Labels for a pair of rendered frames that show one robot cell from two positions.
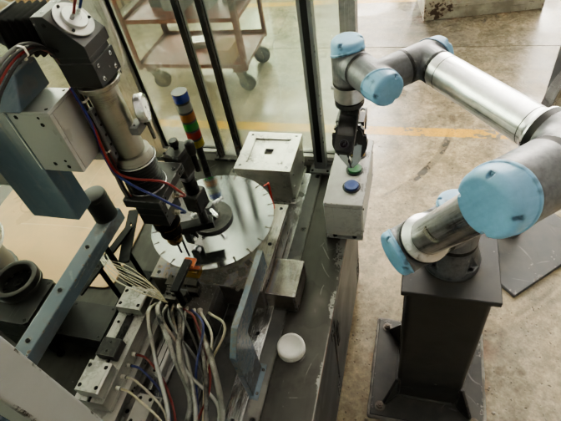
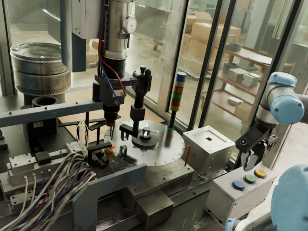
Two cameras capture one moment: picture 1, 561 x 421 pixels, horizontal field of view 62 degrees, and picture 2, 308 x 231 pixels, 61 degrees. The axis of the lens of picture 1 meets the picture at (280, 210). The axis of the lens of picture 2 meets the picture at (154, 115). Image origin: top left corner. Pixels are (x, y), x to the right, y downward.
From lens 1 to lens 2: 0.39 m
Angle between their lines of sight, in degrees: 29
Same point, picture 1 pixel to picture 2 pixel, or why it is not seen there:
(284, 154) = (216, 145)
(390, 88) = (290, 110)
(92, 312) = (58, 142)
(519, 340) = not seen: outside the picture
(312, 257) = (184, 211)
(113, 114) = (113, 18)
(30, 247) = not seen: hidden behind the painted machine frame
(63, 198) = (72, 54)
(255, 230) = (158, 159)
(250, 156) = (196, 134)
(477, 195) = (288, 185)
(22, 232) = not seen: hidden behind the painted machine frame
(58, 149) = (79, 19)
